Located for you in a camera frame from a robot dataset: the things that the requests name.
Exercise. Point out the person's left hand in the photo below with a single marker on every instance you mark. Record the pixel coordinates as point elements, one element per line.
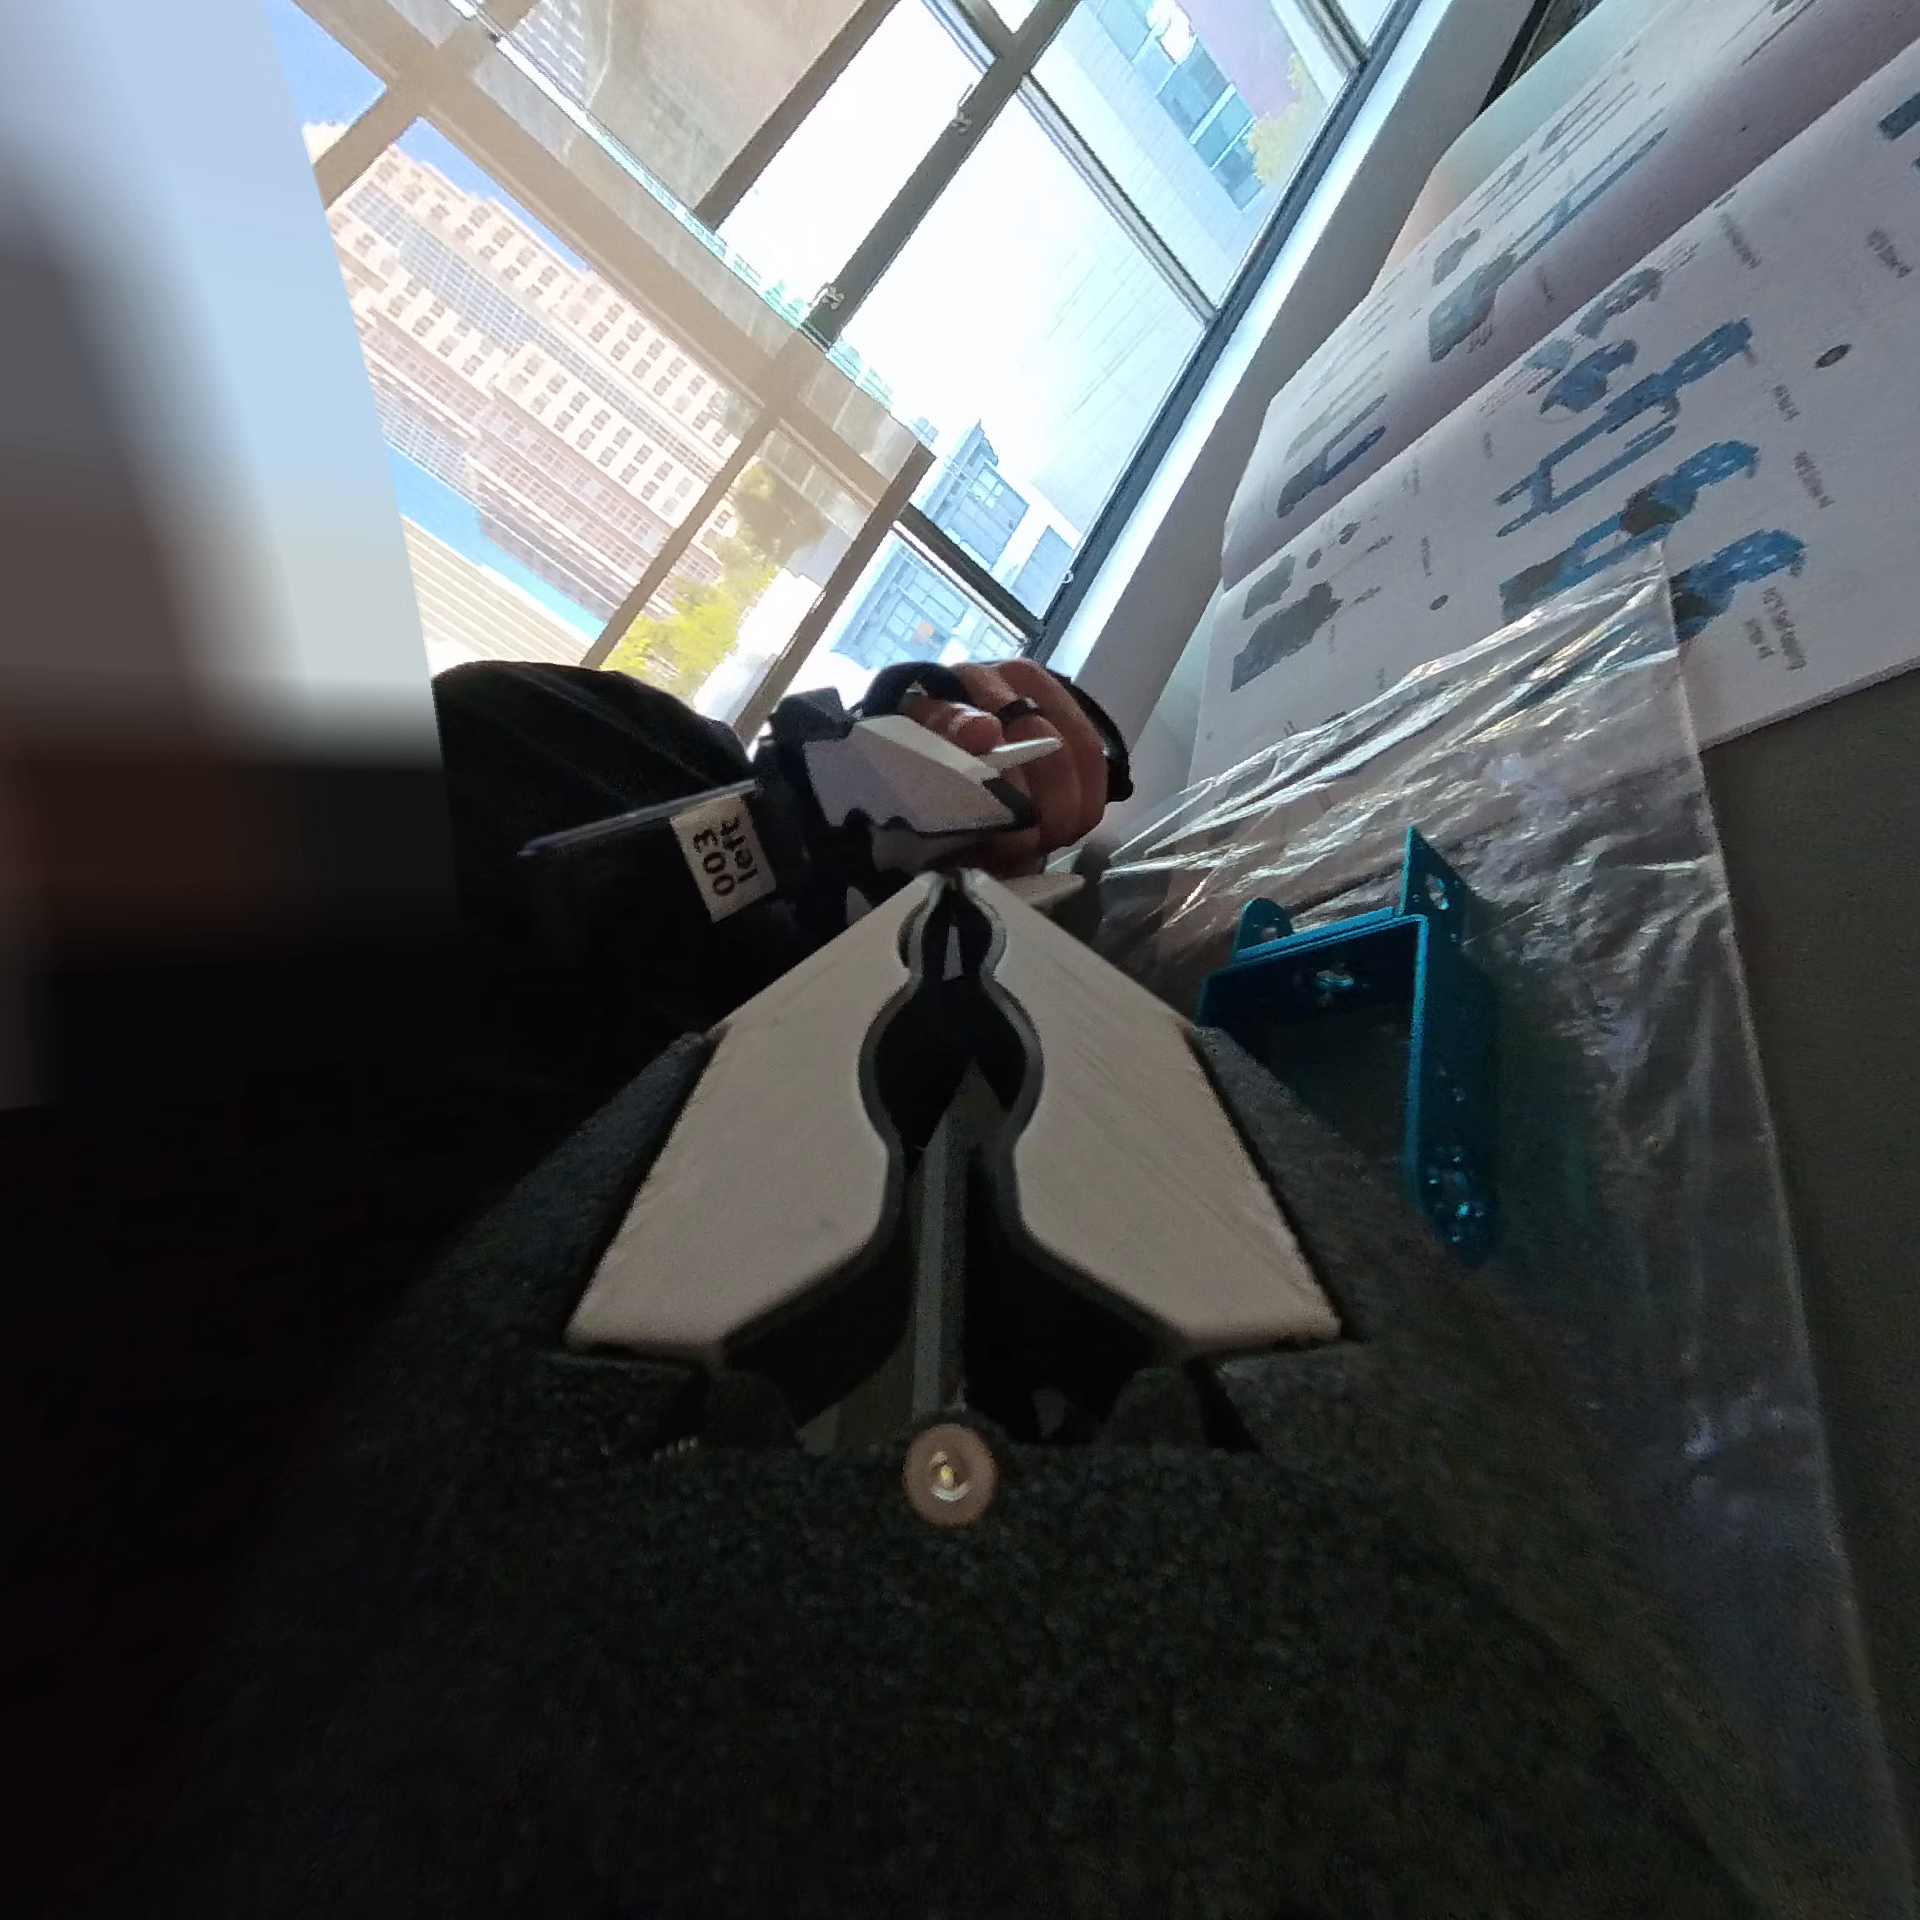
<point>1072,780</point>

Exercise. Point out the printed instruction manual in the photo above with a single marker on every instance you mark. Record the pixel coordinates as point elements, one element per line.
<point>1576,451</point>

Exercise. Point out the window frame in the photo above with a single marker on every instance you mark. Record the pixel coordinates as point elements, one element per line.
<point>676,240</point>

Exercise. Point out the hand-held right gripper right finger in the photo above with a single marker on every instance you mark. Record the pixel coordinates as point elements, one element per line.
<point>1155,1186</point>

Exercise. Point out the clear plastic bag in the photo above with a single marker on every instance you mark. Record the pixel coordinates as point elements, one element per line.
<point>1590,901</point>

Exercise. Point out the blue metal U bracket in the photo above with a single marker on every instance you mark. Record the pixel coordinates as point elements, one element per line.
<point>1306,974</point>

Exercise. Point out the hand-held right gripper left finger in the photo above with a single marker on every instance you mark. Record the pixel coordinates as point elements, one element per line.
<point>751,1186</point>

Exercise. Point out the tall building outside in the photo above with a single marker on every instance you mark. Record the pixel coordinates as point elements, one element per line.
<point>524,390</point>

